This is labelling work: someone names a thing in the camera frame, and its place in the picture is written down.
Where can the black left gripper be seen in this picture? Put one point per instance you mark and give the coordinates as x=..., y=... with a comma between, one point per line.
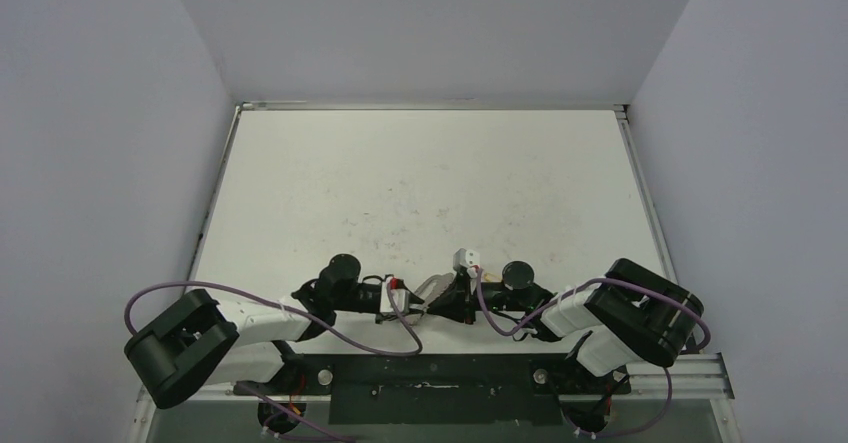
x=381, y=316

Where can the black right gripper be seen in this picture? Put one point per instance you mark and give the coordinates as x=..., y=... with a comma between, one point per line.
x=471, y=303

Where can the silver carabiner keyring with rings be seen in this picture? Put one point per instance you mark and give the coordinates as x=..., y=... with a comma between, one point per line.
x=433, y=287

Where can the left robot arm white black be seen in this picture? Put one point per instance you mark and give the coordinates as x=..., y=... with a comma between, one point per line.
x=215, y=333

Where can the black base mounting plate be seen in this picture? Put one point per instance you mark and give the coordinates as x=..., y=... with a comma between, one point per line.
x=442, y=408

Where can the aluminium front rail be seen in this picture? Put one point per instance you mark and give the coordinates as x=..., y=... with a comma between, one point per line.
x=689, y=377

